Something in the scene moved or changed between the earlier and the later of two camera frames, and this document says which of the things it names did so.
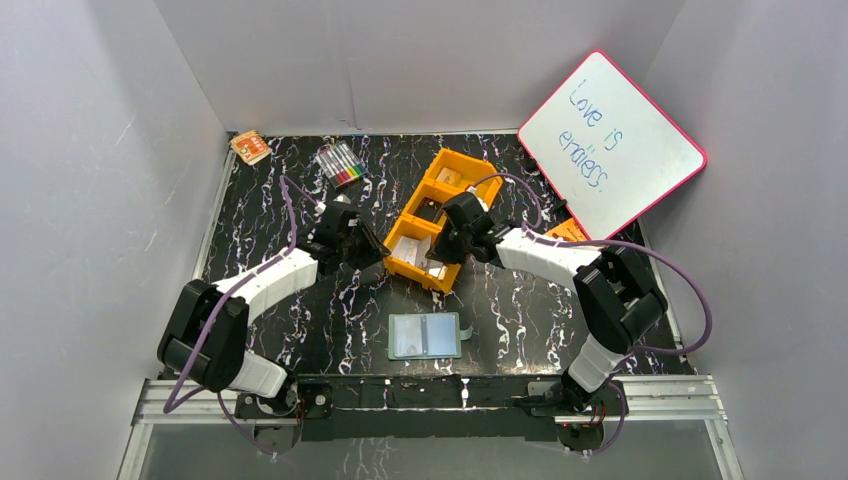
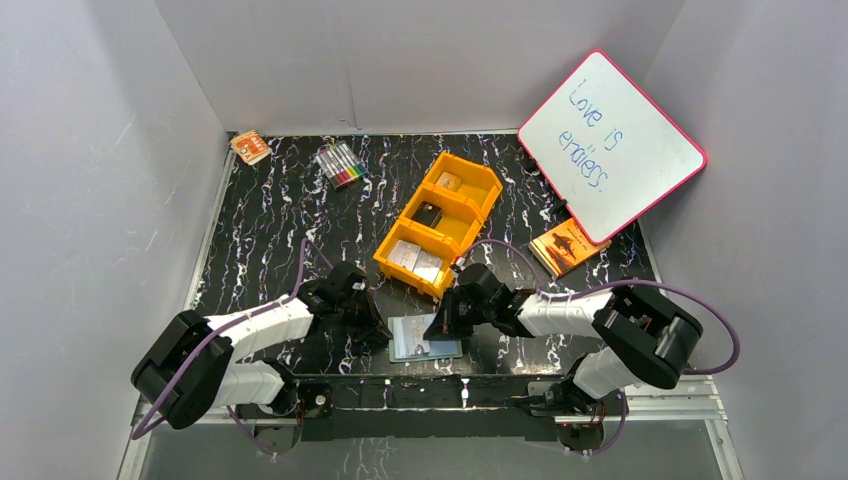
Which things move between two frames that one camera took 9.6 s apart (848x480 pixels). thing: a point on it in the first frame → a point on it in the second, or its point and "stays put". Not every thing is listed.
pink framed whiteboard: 611,154 stays put
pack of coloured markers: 341,164 stays put
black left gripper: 357,242 → 365,316
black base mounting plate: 430,407 stays put
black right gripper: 440,250 → 445,326
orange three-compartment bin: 449,174 stays put
